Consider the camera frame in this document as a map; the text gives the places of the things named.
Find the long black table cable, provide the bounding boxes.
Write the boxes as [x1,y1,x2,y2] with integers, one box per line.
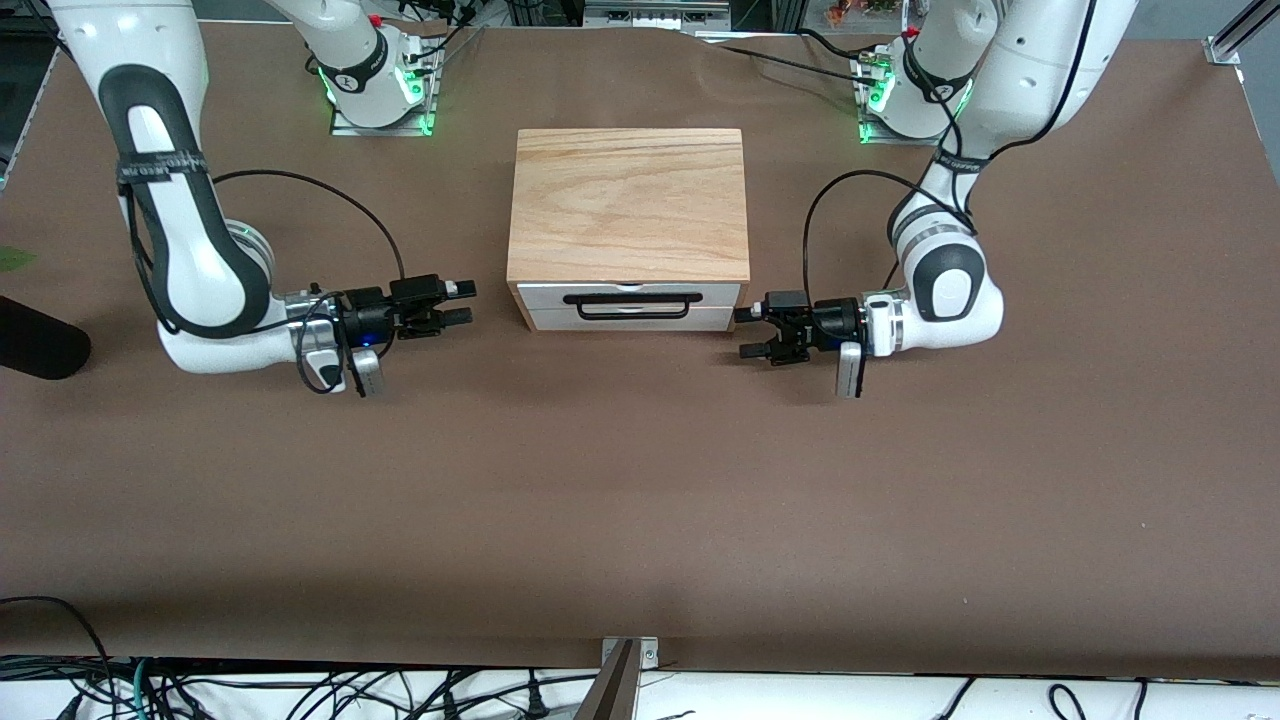
[712,44,871,83]

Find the small metal bracket plate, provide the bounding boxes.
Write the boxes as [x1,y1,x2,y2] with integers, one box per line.
[600,636,661,671]

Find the black cable tangle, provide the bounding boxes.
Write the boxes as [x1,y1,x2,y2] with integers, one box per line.
[0,655,606,720]

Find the grey electronics box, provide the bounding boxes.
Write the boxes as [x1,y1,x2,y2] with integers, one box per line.
[583,0,732,30]

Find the grey metal bar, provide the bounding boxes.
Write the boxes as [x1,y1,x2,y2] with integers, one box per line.
[574,640,641,720]

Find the black looped cable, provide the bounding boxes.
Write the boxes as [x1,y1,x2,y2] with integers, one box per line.
[0,596,113,691]

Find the white drawer with black handle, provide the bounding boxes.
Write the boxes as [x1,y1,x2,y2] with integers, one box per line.
[515,283,743,322]

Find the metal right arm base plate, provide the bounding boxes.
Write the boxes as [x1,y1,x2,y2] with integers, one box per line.
[330,38,441,138]

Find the short black table cable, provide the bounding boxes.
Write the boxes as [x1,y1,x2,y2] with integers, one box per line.
[795,27,873,61]

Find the wooden drawer cabinet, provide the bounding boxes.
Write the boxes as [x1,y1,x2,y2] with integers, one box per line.
[506,128,752,331]

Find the black cylinder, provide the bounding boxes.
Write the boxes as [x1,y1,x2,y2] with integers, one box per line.
[0,295,93,382]

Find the brown table cover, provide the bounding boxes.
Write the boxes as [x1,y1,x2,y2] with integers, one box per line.
[0,18,1280,683]

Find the black base cables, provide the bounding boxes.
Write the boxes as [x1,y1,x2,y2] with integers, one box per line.
[400,0,488,73]

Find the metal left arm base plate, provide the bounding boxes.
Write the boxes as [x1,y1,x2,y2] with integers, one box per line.
[856,52,951,147]

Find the aluminium frame profile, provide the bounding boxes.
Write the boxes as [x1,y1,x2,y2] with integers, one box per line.
[1206,0,1280,67]

